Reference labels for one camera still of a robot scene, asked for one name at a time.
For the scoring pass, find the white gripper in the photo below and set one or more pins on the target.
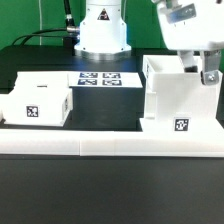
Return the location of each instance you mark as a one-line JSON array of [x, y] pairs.
[[194, 25]]

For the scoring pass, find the white drawer cabinet box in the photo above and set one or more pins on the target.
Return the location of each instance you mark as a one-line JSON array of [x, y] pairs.
[[176, 101]]

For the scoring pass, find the white front drawer tray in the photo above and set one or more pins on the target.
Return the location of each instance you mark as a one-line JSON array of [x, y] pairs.
[[41, 106]]

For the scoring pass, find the white drawer tray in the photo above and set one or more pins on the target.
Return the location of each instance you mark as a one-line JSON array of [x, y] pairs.
[[50, 79], [41, 106]]

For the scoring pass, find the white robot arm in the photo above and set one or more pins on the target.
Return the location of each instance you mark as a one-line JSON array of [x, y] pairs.
[[103, 32]]

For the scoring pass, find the white rear drawer tray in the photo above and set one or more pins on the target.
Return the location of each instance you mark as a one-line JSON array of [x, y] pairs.
[[50, 79]]

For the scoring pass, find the white fiducial marker plate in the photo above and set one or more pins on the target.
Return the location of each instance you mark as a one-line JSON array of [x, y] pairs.
[[104, 79]]

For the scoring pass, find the white L-shaped fence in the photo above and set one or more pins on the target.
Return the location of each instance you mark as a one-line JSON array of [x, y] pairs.
[[197, 143]]

